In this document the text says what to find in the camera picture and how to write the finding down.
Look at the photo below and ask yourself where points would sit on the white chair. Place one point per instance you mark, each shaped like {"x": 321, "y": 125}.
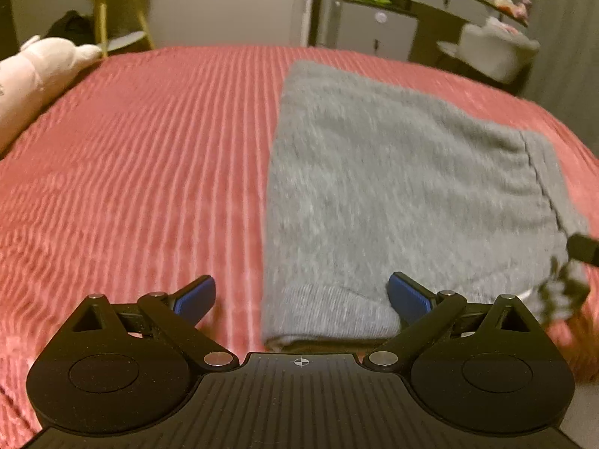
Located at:
{"x": 496, "y": 49}

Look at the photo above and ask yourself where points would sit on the pink plush toy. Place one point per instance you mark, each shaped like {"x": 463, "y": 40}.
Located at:
{"x": 32, "y": 70}

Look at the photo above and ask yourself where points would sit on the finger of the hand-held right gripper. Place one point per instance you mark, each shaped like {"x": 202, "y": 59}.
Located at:
{"x": 564, "y": 292}
{"x": 584, "y": 248}

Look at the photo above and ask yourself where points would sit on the yellow side table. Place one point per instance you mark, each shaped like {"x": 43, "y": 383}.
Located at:
{"x": 117, "y": 4}

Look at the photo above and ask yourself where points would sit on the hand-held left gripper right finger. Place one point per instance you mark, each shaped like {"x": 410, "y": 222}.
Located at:
{"x": 409, "y": 294}

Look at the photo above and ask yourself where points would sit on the dark desk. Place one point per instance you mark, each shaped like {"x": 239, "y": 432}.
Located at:
{"x": 440, "y": 4}

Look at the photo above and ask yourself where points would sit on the dark cloth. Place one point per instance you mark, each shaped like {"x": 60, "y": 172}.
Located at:
{"x": 70, "y": 28}

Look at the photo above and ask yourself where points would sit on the red ribbed bedspread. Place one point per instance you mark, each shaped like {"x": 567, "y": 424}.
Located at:
{"x": 140, "y": 173}

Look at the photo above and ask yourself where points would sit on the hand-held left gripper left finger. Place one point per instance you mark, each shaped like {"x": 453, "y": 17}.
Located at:
{"x": 196, "y": 297}

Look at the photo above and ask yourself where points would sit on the grey knitted sweater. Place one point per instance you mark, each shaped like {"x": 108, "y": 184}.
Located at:
{"x": 374, "y": 187}

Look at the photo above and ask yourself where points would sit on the grey drawer cabinet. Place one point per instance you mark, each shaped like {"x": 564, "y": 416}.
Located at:
{"x": 365, "y": 28}

